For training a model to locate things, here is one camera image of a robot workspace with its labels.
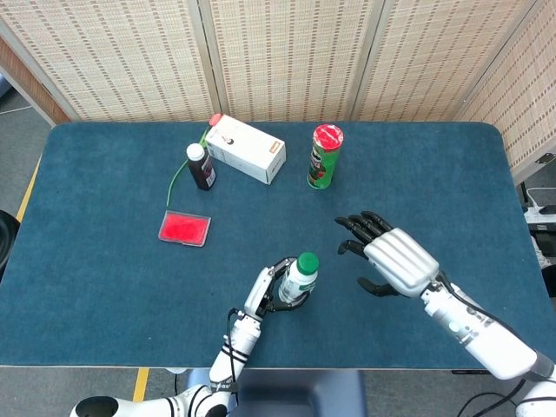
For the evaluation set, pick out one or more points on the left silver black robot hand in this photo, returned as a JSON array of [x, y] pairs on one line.
[[256, 295]]

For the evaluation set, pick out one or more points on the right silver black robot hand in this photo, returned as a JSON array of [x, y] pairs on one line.
[[399, 260]]

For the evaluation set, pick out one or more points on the white plastic drink bottle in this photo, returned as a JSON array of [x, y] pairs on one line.
[[295, 282]]

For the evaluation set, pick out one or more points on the green screw cap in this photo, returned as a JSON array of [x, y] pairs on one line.
[[307, 262]]

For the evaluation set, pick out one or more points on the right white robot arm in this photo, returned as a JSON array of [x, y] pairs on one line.
[[491, 343]]

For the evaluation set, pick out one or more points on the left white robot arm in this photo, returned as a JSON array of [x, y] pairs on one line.
[[226, 365]]

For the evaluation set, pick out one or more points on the dark juice bottle white cap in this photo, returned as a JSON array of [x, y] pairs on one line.
[[202, 169]]

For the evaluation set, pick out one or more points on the red ink pad clear case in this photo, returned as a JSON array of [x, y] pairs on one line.
[[184, 228]]

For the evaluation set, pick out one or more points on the dark grey robot torso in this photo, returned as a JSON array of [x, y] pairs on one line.
[[299, 395]]

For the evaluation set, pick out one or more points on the green chips can red lid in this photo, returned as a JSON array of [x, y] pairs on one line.
[[323, 160]]

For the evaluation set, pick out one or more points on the white cardboard box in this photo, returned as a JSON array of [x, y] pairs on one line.
[[247, 152]]

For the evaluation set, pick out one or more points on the blue table cloth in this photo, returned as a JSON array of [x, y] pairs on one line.
[[108, 282]]

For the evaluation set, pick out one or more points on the white power strip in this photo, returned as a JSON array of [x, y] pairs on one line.
[[543, 213]]

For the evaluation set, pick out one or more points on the woven folding screen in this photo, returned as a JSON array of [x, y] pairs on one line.
[[282, 56]]

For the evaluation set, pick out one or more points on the black round stool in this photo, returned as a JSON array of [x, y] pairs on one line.
[[6, 239]]

